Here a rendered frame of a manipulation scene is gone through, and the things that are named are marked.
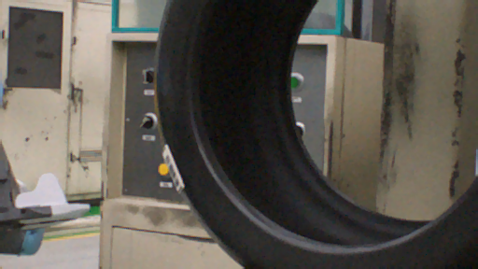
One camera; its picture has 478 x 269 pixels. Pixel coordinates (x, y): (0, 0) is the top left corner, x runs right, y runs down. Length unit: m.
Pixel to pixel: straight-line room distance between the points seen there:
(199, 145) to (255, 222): 0.12
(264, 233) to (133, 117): 1.01
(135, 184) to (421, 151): 0.84
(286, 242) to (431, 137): 0.41
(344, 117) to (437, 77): 0.46
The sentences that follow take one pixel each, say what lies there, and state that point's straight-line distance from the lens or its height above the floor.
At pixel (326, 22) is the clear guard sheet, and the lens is 1.90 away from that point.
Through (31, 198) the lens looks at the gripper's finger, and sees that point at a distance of 1.22.
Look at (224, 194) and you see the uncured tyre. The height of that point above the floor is 1.03.
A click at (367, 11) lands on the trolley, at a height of 1.65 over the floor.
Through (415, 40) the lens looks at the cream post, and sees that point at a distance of 1.51.
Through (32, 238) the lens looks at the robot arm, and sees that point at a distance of 1.82.
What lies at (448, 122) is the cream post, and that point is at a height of 1.12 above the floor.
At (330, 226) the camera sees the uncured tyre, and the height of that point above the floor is 0.96.
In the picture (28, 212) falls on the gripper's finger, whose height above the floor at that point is 1.00.
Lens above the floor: 1.17
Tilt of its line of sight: 3 degrees down
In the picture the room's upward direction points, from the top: 2 degrees clockwise
